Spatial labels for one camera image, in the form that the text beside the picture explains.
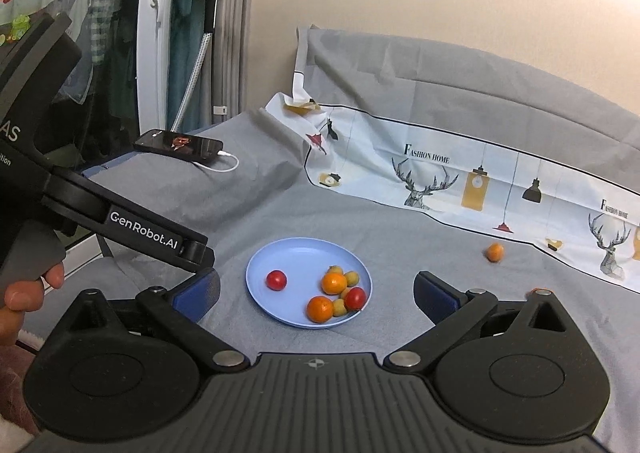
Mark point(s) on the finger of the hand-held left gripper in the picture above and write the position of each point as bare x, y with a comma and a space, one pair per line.
197, 258

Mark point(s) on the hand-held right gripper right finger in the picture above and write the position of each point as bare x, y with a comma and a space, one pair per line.
435, 300

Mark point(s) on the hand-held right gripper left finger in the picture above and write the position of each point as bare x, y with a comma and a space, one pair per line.
196, 295

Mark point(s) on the red cherry tomato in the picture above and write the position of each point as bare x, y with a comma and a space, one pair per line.
276, 280
354, 298

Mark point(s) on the green jujube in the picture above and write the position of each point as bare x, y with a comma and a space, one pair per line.
352, 278
340, 307

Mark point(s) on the blue round plate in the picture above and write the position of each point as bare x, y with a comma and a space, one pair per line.
295, 303

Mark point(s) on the small orange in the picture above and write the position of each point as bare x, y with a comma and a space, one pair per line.
334, 283
495, 251
320, 309

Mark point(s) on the person's left hand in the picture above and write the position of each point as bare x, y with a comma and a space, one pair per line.
25, 295

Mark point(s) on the black smartphone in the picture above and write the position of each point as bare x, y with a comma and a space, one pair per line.
175, 143

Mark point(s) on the white printed bed sheet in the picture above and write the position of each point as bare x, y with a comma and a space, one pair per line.
450, 183

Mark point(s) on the dark pink cloth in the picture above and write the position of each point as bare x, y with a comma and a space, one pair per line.
15, 373

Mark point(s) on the grey curtain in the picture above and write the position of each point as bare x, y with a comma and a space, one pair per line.
235, 58

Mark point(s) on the grey folded quilt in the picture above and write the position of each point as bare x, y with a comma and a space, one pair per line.
450, 83

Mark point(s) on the white door frame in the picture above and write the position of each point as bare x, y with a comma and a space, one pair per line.
150, 33

